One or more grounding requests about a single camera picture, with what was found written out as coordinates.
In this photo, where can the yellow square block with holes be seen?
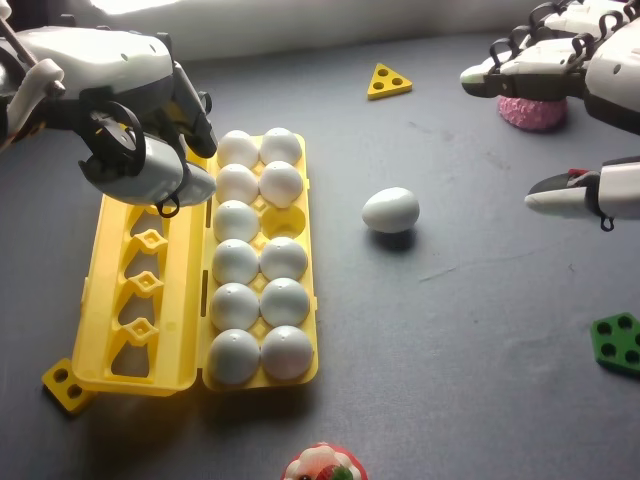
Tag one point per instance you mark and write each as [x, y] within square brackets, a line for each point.
[67, 382]

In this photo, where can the green hexagon block with holes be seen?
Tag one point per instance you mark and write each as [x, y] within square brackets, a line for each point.
[616, 339]

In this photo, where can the yellow triangle block with holes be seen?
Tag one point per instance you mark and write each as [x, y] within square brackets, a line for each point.
[390, 92]

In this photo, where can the yellow egg carton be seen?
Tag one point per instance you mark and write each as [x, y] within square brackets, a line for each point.
[100, 300]

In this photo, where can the grey table cloth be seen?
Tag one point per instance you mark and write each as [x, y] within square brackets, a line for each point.
[450, 350]

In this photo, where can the toy cake with strawberry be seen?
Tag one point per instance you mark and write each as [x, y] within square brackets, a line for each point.
[310, 460]

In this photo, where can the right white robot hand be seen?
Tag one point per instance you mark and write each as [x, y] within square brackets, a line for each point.
[550, 60]

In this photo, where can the white backdrop sheet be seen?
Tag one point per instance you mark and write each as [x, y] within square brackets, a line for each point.
[300, 25]

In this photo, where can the pink bumpy toy cake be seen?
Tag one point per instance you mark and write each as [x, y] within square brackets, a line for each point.
[530, 115]

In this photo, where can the white toy egg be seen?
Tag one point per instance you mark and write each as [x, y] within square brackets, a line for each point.
[283, 258]
[237, 147]
[235, 260]
[236, 220]
[281, 145]
[284, 301]
[390, 210]
[236, 182]
[233, 356]
[281, 182]
[234, 305]
[286, 352]

